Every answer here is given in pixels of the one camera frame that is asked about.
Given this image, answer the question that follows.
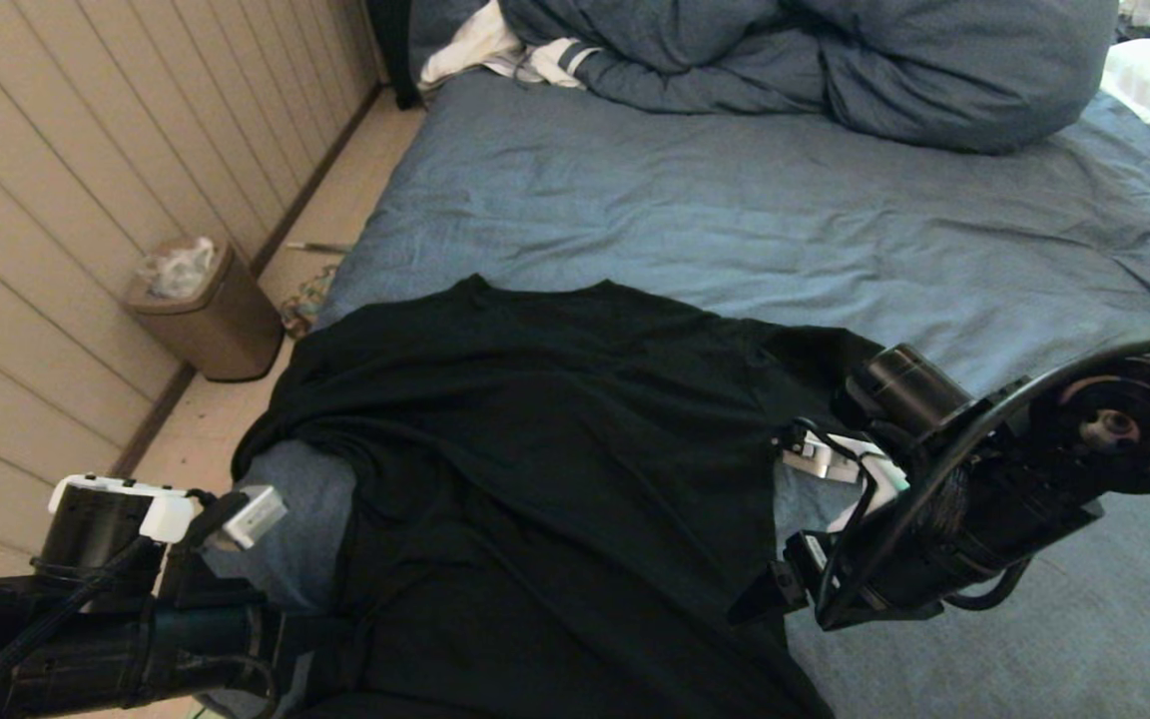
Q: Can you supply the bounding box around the brown trash bin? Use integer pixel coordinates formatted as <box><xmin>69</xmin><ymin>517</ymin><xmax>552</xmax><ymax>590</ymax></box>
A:
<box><xmin>123</xmin><ymin>238</ymin><xmax>286</xmax><ymax>383</ymax></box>

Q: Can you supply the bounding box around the bed with blue sheet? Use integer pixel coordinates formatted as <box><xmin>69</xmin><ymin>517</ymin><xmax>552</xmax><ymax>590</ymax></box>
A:
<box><xmin>196</xmin><ymin>70</ymin><xmax>1150</xmax><ymax>719</ymax></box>

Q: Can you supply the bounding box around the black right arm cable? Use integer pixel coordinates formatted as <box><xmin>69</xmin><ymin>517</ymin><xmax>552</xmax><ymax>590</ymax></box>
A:
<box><xmin>815</xmin><ymin>335</ymin><xmax>1150</xmax><ymax>630</ymax></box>

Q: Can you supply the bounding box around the black left gripper cable loop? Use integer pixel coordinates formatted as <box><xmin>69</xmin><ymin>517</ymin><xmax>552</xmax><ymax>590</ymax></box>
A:
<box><xmin>186</xmin><ymin>654</ymin><xmax>282</xmax><ymax>719</ymax></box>

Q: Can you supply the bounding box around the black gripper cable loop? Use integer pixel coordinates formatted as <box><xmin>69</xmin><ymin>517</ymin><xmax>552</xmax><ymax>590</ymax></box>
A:
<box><xmin>944</xmin><ymin>554</ymin><xmax>1035</xmax><ymax>612</ymax></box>
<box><xmin>186</xmin><ymin>654</ymin><xmax>282</xmax><ymax>719</ymax></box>

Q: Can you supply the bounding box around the black right gripper cable loop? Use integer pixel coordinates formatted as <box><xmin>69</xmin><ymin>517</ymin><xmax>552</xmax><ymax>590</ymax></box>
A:
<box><xmin>944</xmin><ymin>554</ymin><xmax>1035</xmax><ymax>612</ymax></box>

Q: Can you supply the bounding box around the white striped garment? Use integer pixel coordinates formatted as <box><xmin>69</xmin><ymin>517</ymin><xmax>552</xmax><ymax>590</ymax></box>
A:
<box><xmin>419</xmin><ymin>0</ymin><xmax>601</xmax><ymax>93</ymax></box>

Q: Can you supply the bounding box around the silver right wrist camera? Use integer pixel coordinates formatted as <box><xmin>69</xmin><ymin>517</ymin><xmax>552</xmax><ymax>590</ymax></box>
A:
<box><xmin>780</xmin><ymin>424</ymin><xmax>910</xmax><ymax>535</ymax></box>

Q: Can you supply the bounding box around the black bedside furniture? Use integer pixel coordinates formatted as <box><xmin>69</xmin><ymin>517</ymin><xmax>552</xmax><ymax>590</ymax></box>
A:
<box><xmin>365</xmin><ymin>0</ymin><xmax>423</xmax><ymax>111</ymax></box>

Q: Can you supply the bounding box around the blue bunched duvet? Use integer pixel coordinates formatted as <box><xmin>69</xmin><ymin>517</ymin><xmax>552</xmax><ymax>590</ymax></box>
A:
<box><xmin>495</xmin><ymin>0</ymin><xmax>1117</xmax><ymax>156</ymax></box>

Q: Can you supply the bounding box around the clear plastic bin bag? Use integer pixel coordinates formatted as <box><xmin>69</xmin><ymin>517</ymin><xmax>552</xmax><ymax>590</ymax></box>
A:
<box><xmin>136</xmin><ymin>238</ymin><xmax>217</xmax><ymax>301</ymax></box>

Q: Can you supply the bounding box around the colourful rope toy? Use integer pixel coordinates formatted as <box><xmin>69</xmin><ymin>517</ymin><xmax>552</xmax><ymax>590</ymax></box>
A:
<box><xmin>281</xmin><ymin>264</ymin><xmax>338</xmax><ymax>341</ymax></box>

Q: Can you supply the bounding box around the black printed t-shirt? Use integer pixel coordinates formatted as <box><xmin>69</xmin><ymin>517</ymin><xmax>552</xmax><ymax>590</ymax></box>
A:
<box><xmin>231</xmin><ymin>275</ymin><xmax>885</xmax><ymax>719</ymax></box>

